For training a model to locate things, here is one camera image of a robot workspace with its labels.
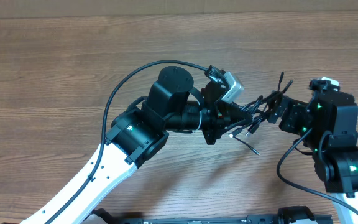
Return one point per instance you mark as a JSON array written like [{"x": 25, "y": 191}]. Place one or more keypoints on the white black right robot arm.
[{"x": 327, "y": 125}]

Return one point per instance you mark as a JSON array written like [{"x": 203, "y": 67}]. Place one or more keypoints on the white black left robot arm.
[{"x": 136, "y": 135}]

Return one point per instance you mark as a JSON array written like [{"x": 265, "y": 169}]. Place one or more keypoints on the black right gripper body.
[{"x": 296, "y": 121}]

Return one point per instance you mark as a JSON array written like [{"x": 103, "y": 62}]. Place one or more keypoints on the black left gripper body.
[{"x": 211, "y": 126}]

